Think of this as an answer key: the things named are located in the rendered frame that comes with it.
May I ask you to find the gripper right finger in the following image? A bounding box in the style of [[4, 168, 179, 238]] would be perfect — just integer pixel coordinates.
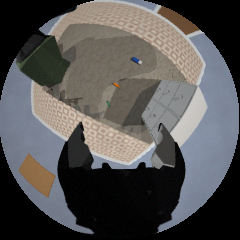
[[151, 123, 185, 200]]

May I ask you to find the grey chest of drawers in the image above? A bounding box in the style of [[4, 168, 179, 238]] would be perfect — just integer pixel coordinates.
[[152, 80, 208, 148]]

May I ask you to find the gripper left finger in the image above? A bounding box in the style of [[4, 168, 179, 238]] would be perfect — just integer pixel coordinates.
[[57, 122, 94, 204]]

